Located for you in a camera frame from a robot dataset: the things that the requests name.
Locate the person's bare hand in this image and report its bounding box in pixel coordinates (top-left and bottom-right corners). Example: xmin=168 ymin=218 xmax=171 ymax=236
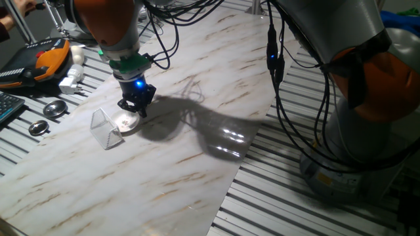
xmin=13 ymin=0 xmax=37 ymax=16

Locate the aluminium frame post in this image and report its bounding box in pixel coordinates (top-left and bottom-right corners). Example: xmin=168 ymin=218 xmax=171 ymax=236
xmin=244 ymin=0 xmax=268 ymax=16

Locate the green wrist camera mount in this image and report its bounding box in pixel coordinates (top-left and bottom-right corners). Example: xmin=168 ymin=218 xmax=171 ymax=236
xmin=98 ymin=49 xmax=152 ymax=80

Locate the blue bag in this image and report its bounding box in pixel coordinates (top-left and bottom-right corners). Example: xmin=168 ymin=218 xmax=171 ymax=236
xmin=380 ymin=9 xmax=420 ymax=29

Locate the orange black teach pendant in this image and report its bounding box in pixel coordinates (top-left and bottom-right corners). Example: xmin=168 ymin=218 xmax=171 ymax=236
xmin=0 ymin=37 xmax=72 ymax=89

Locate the black arm strap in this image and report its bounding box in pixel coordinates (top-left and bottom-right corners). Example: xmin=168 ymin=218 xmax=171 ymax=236
xmin=320 ymin=29 xmax=393 ymax=109

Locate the white power adapter plug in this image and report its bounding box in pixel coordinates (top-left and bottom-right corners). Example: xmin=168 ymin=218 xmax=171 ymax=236
xmin=58 ymin=64 xmax=85 ymax=95

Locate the thin aluminium bar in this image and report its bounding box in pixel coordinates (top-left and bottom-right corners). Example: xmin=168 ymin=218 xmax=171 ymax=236
xmin=3 ymin=0 xmax=37 ymax=45

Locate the black computer keyboard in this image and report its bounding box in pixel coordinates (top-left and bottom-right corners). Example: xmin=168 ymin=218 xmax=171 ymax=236
xmin=0 ymin=91 xmax=26 ymax=125

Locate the white egg-shaped object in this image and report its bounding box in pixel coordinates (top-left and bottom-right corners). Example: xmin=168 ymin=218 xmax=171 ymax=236
xmin=70 ymin=45 xmax=85 ymax=66

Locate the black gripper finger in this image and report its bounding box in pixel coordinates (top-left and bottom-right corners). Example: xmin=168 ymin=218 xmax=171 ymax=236
xmin=142 ymin=85 xmax=157 ymax=117
xmin=117 ymin=98 xmax=144 ymax=118

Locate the white wire mesh basket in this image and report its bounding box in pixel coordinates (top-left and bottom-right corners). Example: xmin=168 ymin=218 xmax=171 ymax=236
xmin=89 ymin=108 xmax=125 ymax=151

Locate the white plate with berry print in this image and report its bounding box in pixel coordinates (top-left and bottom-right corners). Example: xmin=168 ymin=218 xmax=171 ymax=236
xmin=110 ymin=109 xmax=141 ymax=133

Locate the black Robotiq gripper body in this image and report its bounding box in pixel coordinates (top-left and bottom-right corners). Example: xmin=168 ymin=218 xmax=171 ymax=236
xmin=117 ymin=77 xmax=157 ymax=106

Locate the small round steel dish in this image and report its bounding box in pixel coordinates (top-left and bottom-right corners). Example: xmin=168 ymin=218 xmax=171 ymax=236
xmin=28 ymin=119 xmax=50 ymax=137

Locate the large round steel dish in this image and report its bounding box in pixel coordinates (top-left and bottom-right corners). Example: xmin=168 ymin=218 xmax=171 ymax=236
xmin=43 ymin=100 xmax=69 ymax=119

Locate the black round spool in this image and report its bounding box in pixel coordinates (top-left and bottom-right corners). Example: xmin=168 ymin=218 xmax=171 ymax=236
xmin=64 ymin=0 xmax=79 ymax=30

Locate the person's forearm dark sleeve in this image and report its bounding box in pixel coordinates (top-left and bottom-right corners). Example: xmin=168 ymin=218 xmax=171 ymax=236
xmin=0 ymin=14 xmax=17 ymax=43

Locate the marble pattern mat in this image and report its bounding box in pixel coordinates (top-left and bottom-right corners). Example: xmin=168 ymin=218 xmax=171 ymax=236
xmin=0 ymin=5 xmax=301 ymax=236

